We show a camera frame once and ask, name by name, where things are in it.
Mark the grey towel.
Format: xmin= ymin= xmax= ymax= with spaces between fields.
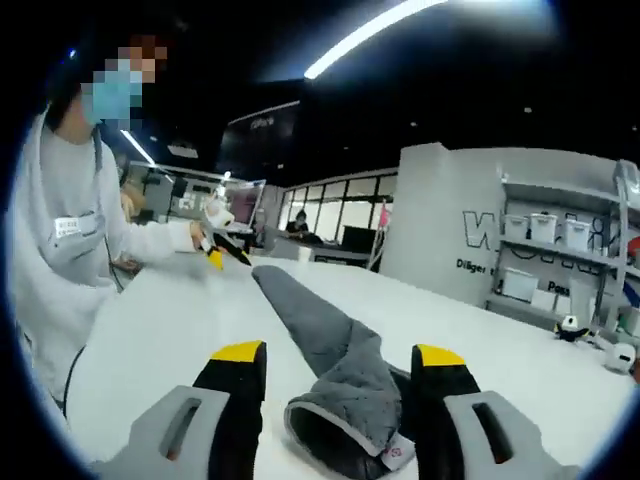
xmin=251 ymin=264 xmax=419 ymax=480

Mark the dark red display screen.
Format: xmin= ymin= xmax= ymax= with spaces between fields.
xmin=227 ymin=179 xmax=267 ymax=234

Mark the black hanging ceiling panel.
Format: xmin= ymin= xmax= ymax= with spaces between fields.
xmin=217 ymin=99 xmax=302 ymax=174

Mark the grey reception counter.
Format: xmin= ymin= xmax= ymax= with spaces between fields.
xmin=264 ymin=227 xmax=372 ymax=267

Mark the long ceiling light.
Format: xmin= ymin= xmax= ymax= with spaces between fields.
xmin=303 ymin=0 xmax=451 ymax=80
xmin=119 ymin=129 xmax=157 ymax=167

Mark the spare black yellow gripper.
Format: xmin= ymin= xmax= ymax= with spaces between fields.
xmin=552 ymin=314 xmax=595 ymax=344

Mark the black monitor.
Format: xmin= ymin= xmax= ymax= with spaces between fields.
xmin=342 ymin=225 xmax=384 ymax=252

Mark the white round device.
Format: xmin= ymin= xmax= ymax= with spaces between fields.
xmin=602 ymin=342 xmax=638 ymax=374

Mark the person's white hoodie torso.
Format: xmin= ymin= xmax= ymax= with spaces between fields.
xmin=12 ymin=112 xmax=131 ymax=401

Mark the grey metal shelf unit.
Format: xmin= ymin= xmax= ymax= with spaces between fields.
xmin=487 ymin=159 xmax=640 ymax=346

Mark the group of white storage boxes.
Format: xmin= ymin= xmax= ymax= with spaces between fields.
xmin=501 ymin=212 xmax=640 ymax=332

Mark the thin black cable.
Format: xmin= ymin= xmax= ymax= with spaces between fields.
xmin=62 ymin=343 xmax=90 ymax=419

